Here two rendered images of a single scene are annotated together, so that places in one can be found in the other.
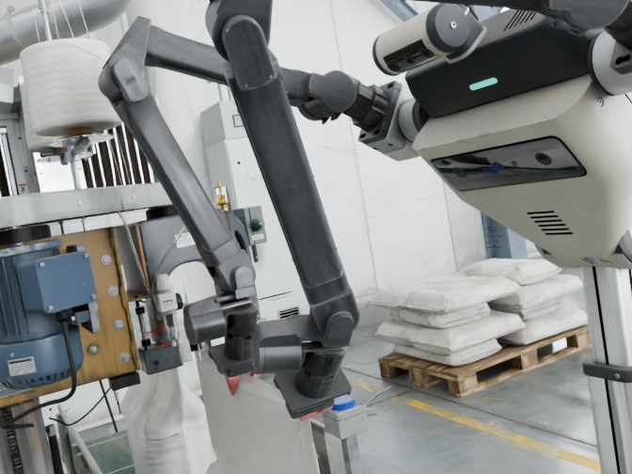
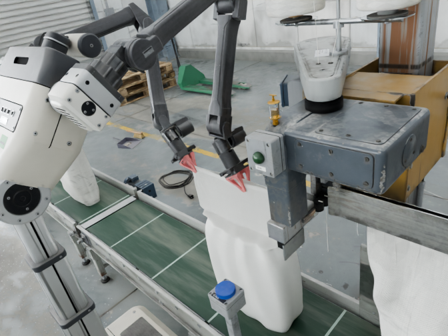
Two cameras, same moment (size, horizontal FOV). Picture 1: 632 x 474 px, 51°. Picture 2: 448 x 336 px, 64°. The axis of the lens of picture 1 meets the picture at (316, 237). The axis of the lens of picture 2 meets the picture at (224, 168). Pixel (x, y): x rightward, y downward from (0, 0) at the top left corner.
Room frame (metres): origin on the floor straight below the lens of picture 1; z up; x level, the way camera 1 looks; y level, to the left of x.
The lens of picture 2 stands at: (2.28, -0.12, 1.66)
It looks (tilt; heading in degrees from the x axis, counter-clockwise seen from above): 28 degrees down; 167
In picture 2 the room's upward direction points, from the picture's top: 10 degrees counter-clockwise
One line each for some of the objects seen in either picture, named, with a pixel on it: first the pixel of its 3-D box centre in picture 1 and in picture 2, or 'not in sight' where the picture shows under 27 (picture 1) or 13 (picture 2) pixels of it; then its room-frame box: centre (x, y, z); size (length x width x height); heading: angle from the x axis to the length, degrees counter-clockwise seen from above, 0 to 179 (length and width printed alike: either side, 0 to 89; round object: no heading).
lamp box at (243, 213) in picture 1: (249, 226); (265, 153); (1.58, 0.15, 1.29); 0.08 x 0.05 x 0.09; 27
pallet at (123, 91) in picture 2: not in sight; (135, 81); (-4.52, 0.16, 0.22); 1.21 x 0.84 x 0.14; 117
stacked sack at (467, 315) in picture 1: (437, 310); not in sight; (4.31, -0.71, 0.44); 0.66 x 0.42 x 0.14; 21
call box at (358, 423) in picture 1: (344, 418); (227, 298); (1.51, 0.00, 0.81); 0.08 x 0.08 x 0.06; 27
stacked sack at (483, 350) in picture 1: (444, 345); not in sight; (4.29, -0.71, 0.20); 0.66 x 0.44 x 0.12; 27
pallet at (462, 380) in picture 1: (483, 351); not in sight; (4.47, -1.01, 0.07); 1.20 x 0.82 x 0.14; 119
